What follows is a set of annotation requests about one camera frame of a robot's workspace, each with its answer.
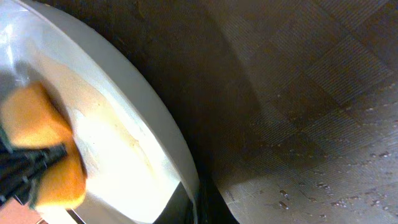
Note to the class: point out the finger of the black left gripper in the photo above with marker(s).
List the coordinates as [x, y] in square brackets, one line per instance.
[23, 169]

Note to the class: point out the green yellow sponge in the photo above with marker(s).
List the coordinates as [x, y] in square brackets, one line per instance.
[30, 121]

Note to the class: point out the dark brown tray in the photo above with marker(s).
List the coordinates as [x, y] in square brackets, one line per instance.
[289, 107]

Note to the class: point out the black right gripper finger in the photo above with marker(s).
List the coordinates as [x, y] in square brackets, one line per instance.
[178, 210]

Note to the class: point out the pale green plate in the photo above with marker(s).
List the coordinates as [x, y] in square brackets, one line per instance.
[131, 149]

